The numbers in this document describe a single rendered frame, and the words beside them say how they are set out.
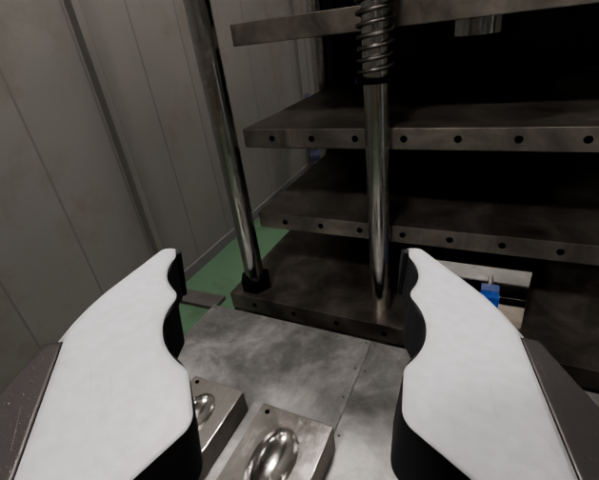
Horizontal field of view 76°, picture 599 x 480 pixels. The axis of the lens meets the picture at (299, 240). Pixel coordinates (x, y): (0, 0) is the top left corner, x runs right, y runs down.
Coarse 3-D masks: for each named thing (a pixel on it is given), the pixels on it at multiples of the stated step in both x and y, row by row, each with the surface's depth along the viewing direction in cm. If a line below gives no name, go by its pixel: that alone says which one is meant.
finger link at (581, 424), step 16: (528, 352) 8; (544, 352) 8; (544, 368) 8; (560, 368) 8; (544, 384) 7; (560, 384) 7; (576, 384) 7; (560, 400) 7; (576, 400) 7; (560, 416) 7; (576, 416) 7; (592, 416) 7; (560, 432) 7; (576, 432) 7; (592, 432) 7; (576, 448) 6; (592, 448) 6; (576, 464) 6; (592, 464) 6
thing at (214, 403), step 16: (192, 384) 85; (208, 384) 84; (208, 400) 82; (224, 400) 80; (240, 400) 81; (208, 416) 79; (224, 416) 77; (240, 416) 82; (208, 432) 74; (224, 432) 77; (208, 448) 72; (208, 464) 73
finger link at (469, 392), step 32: (416, 256) 12; (416, 288) 10; (448, 288) 10; (416, 320) 9; (448, 320) 9; (480, 320) 9; (416, 352) 10; (448, 352) 8; (480, 352) 8; (512, 352) 8; (416, 384) 7; (448, 384) 7; (480, 384) 7; (512, 384) 7; (416, 416) 7; (448, 416) 7; (480, 416) 7; (512, 416) 7; (544, 416) 7; (416, 448) 7; (448, 448) 6; (480, 448) 6; (512, 448) 6; (544, 448) 6
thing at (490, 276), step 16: (432, 256) 99; (448, 256) 98; (464, 256) 97; (480, 256) 97; (496, 256) 96; (512, 256) 95; (464, 272) 96; (480, 272) 94; (496, 272) 93; (512, 272) 91; (528, 272) 89; (480, 288) 96; (496, 288) 95; (512, 288) 93; (528, 288) 91; (512, 304) 95; (512, 320) 97
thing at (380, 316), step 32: (288, 256) 141; (320, 256) 139; (352, 256) 136; (288, 288) 124; (320, 288) 122; (352, 288) 120; (544, 288) 110; (576, 288) 108; (320, 320) 114; (352, 320) 108; (384, 320) 106; (544, 320) 99; (576, 320) 98; (576, 352) 89
